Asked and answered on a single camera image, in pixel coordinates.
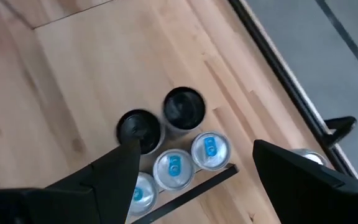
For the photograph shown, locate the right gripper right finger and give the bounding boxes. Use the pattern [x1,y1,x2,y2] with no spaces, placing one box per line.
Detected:
[252,139,358,224]

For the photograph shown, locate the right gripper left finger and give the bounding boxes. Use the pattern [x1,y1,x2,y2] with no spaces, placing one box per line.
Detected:
[0,138,142,224]

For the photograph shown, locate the silver blue energy drink can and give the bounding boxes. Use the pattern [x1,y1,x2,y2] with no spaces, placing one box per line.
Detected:
[126,171,160,217]
[152,148,196,191]
[190,130,232,171]

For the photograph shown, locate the white can with black lid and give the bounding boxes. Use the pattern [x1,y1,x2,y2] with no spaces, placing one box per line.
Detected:
[116,108,166,156]

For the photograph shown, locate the orange white can silver lid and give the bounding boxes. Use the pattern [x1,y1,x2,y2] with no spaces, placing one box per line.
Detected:
[290,148,329,167]

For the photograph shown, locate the black table clamp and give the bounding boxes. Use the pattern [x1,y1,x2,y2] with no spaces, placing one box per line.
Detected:
[323,115,358,147]

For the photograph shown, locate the black aluminium table frame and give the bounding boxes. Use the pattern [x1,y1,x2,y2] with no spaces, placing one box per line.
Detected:
[227,0,358,183]

